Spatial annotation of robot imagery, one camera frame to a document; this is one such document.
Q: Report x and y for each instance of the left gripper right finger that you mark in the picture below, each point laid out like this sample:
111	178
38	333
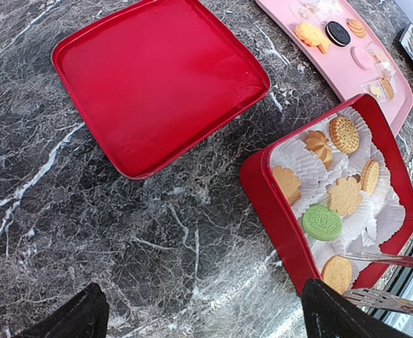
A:
327	314

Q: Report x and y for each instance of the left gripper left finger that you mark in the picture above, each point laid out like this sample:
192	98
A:
84	315

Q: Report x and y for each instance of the round tan cookie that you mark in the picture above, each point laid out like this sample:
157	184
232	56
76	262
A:
337	274

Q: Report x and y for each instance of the green round cookie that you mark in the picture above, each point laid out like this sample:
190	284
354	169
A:
321	223

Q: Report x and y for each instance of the red cookie box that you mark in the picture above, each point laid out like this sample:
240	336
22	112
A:
277	216

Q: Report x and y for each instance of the red box lid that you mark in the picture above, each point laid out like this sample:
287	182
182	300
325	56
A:
153	80

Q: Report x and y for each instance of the pink round cookie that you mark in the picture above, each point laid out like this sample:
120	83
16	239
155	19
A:
362	58

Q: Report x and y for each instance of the black round cookie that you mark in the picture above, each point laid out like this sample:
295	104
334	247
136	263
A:
337	34

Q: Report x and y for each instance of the white paper cupcake liners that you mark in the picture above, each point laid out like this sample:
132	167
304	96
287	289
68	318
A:
378	217

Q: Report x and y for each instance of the round orange cookie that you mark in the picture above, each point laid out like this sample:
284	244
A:
388	89

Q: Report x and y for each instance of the pink tray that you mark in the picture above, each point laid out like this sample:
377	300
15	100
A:
395	110

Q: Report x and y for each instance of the fish shaped cookie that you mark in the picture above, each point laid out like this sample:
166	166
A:
312	36

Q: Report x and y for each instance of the swirl cookie right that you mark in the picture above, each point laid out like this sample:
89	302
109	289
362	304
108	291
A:
357	28

